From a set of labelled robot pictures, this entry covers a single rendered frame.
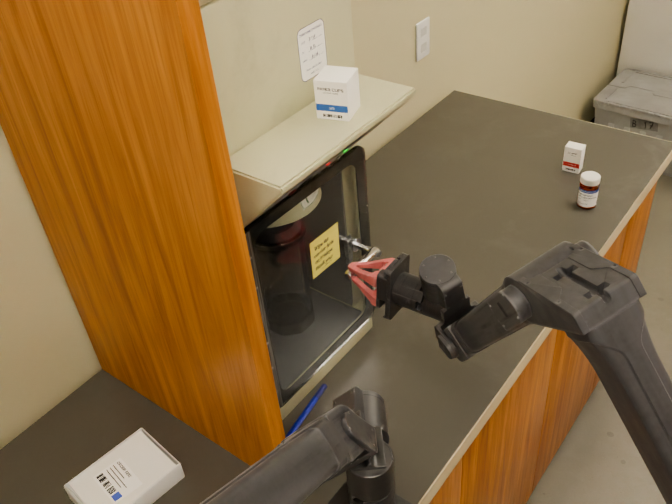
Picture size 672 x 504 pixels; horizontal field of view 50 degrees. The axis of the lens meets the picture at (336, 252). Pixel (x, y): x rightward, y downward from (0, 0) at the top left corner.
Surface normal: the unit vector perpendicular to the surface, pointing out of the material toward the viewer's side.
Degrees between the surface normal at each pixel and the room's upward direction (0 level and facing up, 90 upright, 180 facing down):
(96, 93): 90
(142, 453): 0
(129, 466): 0
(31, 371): 90
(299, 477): 57
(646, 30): 90
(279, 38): 90
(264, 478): 52
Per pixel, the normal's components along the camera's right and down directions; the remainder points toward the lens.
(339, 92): -0.35, 0.61
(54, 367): 0.79, 0.32
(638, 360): 0.19, 0.01
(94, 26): -0.60, 0.53
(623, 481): -0.08, -0.78
